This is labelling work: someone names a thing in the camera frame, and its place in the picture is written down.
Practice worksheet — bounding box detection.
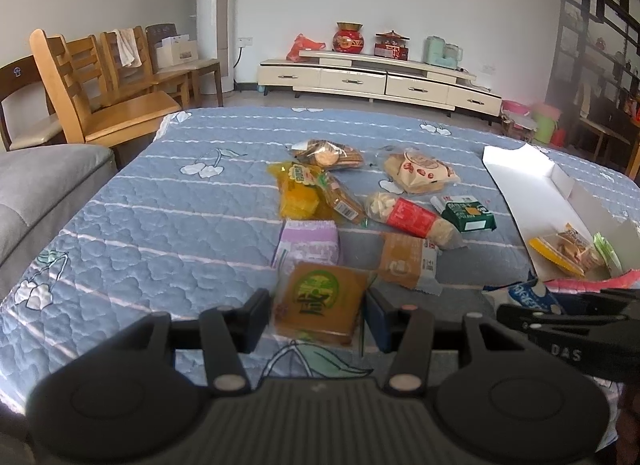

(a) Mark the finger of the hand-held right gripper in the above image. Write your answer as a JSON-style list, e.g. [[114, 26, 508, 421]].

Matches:
[[572, 287, 640, 309], [496, 302, 552, 333]]

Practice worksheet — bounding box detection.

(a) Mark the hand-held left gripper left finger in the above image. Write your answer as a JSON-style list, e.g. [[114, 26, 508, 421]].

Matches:
[[132, 289, 272, 392]]

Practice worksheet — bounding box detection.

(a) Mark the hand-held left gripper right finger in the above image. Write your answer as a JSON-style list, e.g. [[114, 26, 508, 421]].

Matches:
[[363, 288, 506, 392]]

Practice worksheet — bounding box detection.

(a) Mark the blue and white snack packet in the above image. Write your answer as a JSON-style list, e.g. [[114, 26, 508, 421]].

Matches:
[[482, 277, 567, 317]]

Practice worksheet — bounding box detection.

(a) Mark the pink snack packet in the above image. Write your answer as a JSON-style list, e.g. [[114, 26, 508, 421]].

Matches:
[[544, 269, 640, 293]]

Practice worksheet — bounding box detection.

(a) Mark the orange snack packet green logo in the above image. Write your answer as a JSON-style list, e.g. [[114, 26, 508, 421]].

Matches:
[[272, 262, 369, 347]]

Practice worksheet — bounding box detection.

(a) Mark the brown and white bread packet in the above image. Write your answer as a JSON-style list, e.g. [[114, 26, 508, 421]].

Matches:
[[376, 232, 444, 296]]

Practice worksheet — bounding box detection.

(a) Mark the purple snack packet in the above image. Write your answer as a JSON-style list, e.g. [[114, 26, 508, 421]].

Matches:
[[271, 219, 342, 269]]

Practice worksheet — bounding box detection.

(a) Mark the red label cracker packet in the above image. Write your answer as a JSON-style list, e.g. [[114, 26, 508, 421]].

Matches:
[[365, 192, 467, 251]]

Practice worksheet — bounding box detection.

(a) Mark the white cardboard box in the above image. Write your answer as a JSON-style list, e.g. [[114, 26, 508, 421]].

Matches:
[[482, 142, 640, 287]]

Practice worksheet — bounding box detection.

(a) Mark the green and white packet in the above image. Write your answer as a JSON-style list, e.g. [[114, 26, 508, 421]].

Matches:
[[592, 232, 624, 276]]

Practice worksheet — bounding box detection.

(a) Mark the yellow cracker packet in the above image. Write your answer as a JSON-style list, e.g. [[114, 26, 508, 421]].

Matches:
[[528, 222, 606, 279]]

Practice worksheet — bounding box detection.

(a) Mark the brown biscuit packet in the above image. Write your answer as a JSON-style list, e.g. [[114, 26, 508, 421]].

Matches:
[[319, 172, 367, 226]]

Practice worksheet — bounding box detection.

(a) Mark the blue quilted cherry blanket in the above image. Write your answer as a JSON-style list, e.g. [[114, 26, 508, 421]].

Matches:
[[0, 107, 640, 418]]

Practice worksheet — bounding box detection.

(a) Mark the yellow jelly packet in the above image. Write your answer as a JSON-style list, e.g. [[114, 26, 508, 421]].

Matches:
[[267, 160, 327, 221]]

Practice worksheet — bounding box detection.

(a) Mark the beige bread bag red print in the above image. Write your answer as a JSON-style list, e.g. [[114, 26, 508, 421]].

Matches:
[[382, 149, 461, 196]]

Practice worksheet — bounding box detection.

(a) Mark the wooden side table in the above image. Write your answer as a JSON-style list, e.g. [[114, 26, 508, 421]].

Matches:
[[574, 95, 640, 182]]

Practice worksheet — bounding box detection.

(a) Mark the clear bag of round crackers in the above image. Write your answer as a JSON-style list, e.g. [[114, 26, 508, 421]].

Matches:
[[290, 138, 365, 172]]

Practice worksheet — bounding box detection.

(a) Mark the green bucket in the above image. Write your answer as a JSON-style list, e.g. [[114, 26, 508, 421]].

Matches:
[[530, 103, 564, 146]]

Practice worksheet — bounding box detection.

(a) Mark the clear storage container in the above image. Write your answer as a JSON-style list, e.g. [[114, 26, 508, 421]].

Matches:
[[502, 115, 537, 142]]

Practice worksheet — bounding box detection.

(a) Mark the cream tv cabinet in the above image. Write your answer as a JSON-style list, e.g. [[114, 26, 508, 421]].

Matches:
[[257, 48, 504, 120]]

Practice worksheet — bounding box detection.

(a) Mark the light wooden chair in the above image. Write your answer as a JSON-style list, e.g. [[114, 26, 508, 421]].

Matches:
[[99, 27, 195, 108], [64, 34, 123, 110], [28, 29, 182, 152]]

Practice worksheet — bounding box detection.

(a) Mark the grey sofa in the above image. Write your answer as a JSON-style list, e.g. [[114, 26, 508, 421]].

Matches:
[[0, 143, 119, 306]]

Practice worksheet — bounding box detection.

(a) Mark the dark wooden shelf unit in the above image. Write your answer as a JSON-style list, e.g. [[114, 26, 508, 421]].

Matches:
[[547, 0, 640, 166]]

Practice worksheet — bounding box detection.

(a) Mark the dark wooden chair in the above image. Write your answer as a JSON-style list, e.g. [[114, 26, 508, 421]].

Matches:
[[144, 23, 225, 108]]

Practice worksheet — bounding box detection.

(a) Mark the mint green kitchen appliance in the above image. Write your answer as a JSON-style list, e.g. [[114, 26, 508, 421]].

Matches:
[[424, 36, 465, 70]]

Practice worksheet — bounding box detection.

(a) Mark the red gift box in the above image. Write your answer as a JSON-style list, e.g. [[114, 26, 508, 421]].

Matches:
[[373, 29, 411, 61]]

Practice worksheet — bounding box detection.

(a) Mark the red plastic bag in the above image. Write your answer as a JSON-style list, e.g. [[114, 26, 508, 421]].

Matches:
[[285, 33, 327, 64]]

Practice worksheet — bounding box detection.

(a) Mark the white carton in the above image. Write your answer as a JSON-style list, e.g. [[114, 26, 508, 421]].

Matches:
[[153, 33, 199, 70]]

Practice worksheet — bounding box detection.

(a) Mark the red and gold vase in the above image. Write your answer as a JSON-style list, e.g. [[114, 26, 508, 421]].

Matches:
[[333, 21, 367, 54]]

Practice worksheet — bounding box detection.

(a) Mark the white towel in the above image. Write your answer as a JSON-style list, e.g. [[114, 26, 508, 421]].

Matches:
[[113, 27, 144, 68]]

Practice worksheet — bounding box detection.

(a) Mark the white tower air conditioner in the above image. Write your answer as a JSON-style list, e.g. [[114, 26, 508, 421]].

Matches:
[[196, 0, 236, 94]]

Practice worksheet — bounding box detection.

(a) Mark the dark brown chair white cushion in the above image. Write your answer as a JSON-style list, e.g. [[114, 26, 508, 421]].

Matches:
[[0, 52, 67, 152]]

